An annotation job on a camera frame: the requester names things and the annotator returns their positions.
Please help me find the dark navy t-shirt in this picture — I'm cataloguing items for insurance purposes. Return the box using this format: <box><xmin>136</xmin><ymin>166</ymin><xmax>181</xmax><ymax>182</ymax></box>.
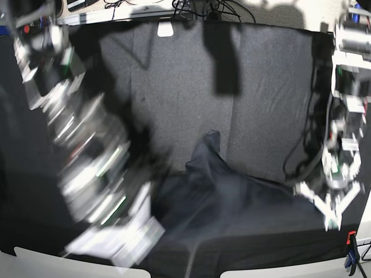
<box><xmin>152</xmin><ymin>130</ymin><xmax>323</xmax><ymax>240</ymax></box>

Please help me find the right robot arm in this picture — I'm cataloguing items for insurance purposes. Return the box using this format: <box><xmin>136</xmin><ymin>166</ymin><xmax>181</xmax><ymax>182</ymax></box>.
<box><xmin>5</xmin><ymin>1</ymin><xmax>130</xmax><ymax>227</ymax></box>

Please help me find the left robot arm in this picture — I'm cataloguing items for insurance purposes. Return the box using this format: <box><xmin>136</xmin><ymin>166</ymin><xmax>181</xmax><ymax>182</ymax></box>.
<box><xmin>322</xmin><ymin>1</ymin><xmax>370</xmax><ymax>191</ymax></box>

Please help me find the black felt table cover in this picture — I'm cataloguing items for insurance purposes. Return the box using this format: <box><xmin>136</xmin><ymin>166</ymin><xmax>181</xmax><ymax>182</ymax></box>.
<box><xmin>0</xmin><ymin>19</ymin><xmax>371</xmax><ymax>278</ymax></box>

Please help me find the blue clamp near right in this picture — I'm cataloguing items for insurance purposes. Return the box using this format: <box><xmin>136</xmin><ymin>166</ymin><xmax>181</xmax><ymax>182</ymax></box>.
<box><xmin>344</xmin><ymin>231</ymin><xmax>360</xmax><ymax>276</ymax></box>

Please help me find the black cable bundle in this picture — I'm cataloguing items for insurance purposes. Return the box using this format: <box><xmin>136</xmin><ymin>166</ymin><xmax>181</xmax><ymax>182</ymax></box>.
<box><xmin>171</xmin><ymin>0</ymin><xmax>257</xmax><ymax>23</ymax></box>

